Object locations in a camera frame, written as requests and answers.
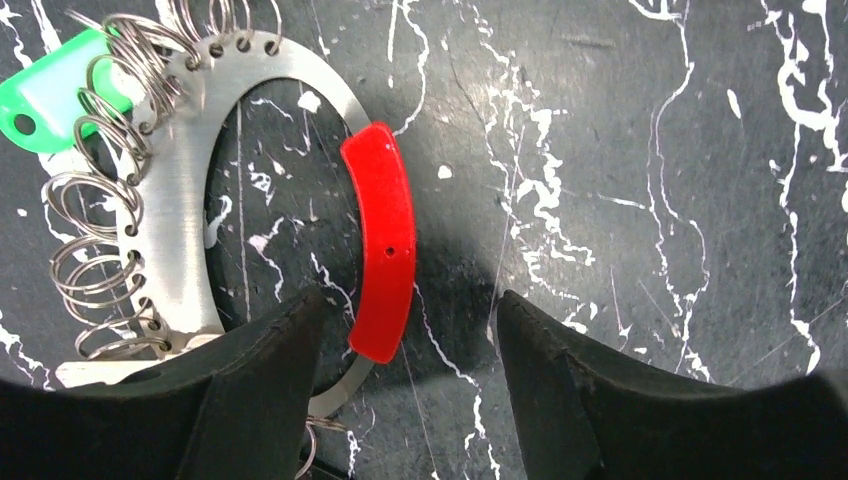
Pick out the steel key organizer red handle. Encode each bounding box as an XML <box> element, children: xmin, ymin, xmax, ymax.
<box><xmin>51</xmin><ymin>14</ymin><xmax>417</xmax><ymax>445</ymax></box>

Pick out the green key tag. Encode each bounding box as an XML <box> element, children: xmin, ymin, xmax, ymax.
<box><xmin>1</xmin><ymin>29</ymin><xmax>109</xmax><ymax>154</ymax></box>

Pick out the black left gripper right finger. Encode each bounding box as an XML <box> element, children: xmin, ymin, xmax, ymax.
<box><xmin>497</xmin><ymin>291</ymin><xmax>847</xmax><ymax>479</ymax></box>

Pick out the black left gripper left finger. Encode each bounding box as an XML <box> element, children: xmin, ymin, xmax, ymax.
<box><xmin>1</xmin><ymin>286</ymin><xmax>329</xmax><ymax>479</ymax></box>

